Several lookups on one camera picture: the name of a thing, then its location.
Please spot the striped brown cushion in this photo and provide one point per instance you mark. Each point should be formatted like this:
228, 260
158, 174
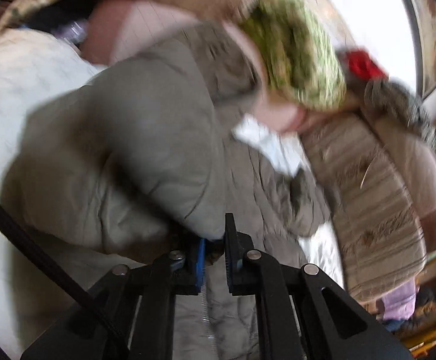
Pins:
378, 231

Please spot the pink folded blanket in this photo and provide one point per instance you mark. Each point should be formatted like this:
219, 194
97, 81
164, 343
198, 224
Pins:
118, 29

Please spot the red cloth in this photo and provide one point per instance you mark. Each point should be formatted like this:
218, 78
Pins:
362, 66

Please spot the white leaf-print bed quilt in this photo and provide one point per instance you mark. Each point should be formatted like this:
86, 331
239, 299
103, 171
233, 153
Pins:
36, 68

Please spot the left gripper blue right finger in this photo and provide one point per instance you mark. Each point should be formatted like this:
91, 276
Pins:
233, 256

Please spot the green white patterned blanket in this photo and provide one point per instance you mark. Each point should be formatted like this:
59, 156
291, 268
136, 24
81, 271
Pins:
298, 54

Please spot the grey knitted garment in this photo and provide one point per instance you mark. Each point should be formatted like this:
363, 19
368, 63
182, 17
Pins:
390, 98

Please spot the black garment under quilt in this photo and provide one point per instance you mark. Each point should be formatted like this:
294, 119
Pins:
59, 14

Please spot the olive quilted hooded jacket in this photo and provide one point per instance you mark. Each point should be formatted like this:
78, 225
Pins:
143, 157

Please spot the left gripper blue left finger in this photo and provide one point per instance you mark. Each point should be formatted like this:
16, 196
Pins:
200, 265

